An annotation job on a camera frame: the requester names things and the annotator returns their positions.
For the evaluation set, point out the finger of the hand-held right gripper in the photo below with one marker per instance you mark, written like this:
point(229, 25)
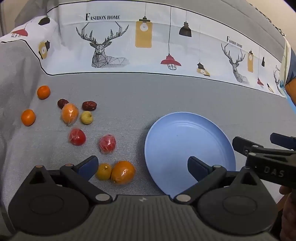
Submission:
point(283, 140)
point(266, 160)

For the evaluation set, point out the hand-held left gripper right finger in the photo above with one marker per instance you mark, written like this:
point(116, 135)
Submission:
point(196, 167)

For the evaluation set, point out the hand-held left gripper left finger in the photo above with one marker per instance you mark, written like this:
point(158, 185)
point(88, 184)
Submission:
point(89, 168)

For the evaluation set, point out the small yellow citrus fruit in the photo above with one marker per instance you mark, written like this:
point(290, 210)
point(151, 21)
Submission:
point(104, 172)

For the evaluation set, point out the blue plate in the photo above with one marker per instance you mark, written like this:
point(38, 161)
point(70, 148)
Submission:
point(180, 143)

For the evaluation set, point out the plastic-wrapped red tomato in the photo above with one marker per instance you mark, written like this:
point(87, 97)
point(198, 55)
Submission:
point(77, 136)
point(107, 143)

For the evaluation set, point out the large plastic-wrapped orange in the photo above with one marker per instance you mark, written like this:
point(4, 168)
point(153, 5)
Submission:
point(123, 172)

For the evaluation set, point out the small yellow-green fruit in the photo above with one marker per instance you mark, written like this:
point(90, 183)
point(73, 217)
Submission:
point(86, 117)

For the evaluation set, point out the dark wrinkled red date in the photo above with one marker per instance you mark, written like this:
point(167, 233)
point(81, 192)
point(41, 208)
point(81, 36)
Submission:
point(62, 103)

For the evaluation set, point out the person's right hand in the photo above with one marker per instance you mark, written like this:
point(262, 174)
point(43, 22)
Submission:
point(289, 213)

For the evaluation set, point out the light blue sheet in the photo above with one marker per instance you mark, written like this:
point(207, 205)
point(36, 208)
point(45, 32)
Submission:
point(290, 104)

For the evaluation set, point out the reddish brown date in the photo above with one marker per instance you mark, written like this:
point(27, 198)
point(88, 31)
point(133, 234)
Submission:
point(89, 105)

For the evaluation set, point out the blue and cream pillow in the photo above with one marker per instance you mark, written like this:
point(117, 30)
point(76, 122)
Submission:
point(288, 62)

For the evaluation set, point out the small orange tangerine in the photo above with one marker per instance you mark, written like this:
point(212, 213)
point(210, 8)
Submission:
point(43, 92)
point(28, 117)

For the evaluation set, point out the grey deer-print tablecloth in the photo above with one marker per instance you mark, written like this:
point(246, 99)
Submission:
point(143, 97)

